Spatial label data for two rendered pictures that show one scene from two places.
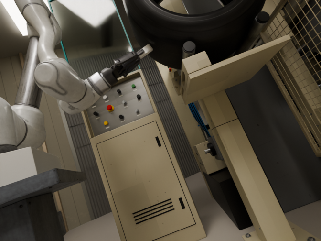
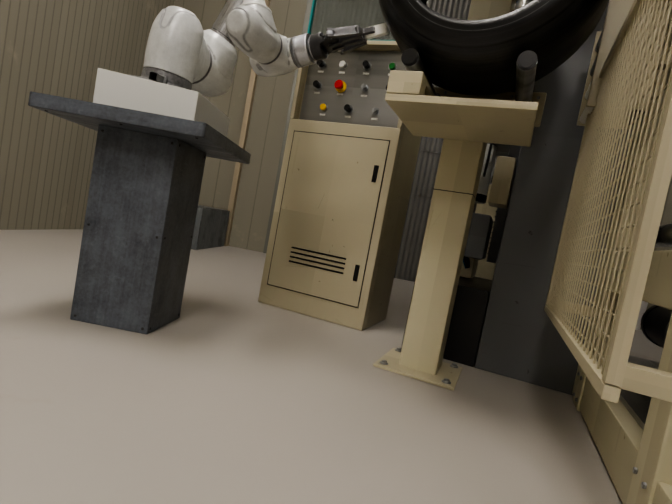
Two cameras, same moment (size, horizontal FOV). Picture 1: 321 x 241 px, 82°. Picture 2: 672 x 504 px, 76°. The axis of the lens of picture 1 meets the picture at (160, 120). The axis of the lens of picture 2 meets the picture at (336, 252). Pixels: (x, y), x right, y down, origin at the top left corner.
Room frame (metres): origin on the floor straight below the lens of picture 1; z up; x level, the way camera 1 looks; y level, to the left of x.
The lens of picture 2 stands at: (-0.49, -0.51, 0.45)
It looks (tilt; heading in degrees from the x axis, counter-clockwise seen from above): 4 degrees down; 21
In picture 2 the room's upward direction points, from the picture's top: 11 degrees clockwise
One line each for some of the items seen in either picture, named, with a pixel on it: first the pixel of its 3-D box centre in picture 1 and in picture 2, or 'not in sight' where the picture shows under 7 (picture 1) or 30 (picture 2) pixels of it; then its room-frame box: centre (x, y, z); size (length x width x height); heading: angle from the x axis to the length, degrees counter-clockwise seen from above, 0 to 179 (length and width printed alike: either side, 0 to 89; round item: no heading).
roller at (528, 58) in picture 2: (245, 44); (524, 86); (0.77, -0.47, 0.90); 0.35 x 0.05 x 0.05; 179
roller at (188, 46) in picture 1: (186, 68); (422, 81); (0.78, -0.19, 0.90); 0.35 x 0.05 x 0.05; 179
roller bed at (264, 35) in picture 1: (258, 29); (620, 67); (1.00, -0.72, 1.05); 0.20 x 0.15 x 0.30; 179
